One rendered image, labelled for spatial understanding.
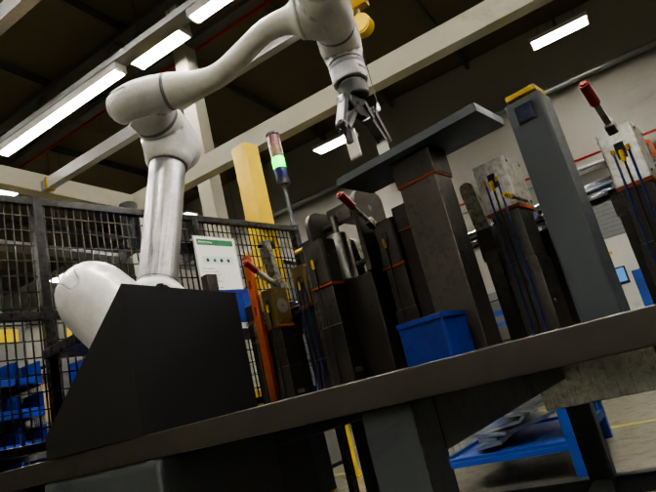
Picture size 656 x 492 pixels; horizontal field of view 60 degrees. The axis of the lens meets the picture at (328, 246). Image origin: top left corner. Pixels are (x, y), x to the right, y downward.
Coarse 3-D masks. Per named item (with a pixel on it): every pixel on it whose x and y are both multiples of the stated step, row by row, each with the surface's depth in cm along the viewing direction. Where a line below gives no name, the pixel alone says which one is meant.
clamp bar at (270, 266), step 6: (264, 240) 181; (270, 240) 185; (258, 246) 180; (264, 246) 181; (270, 246) 182; (264, 252) 181; (270, 252) 181; (264, 258) 181; (270, 258) 180; (264, 264) 182; (270, 264) 180; (276, 264) 181; (270, 270) 180; (276, 270) 180; (270, 276) 180; (276, 276) 179
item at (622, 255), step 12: (612, 240) 841; (624, 240) 833; (612, 252) 839; (624, 252) 831; (624, 264) 830; (636, 264) 821; (624, 276) 825; (624, 288) 826; (636, 288) 818; (636, 300) 816
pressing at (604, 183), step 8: (608, 176) 123; (592, 184) 125; (600, 184) 124; (608, 184) 129; (592, 192) 132; (600, 192) 134; (592, 200) 140; (600, 200) 141; (608, 200) 140; (536, 208) 133; (536, 216) 142; (544, 224) 150; (472, 232) 143; (472, 240) 151; (296, 304) 180; (296, 312) 198; (264, 320) 197
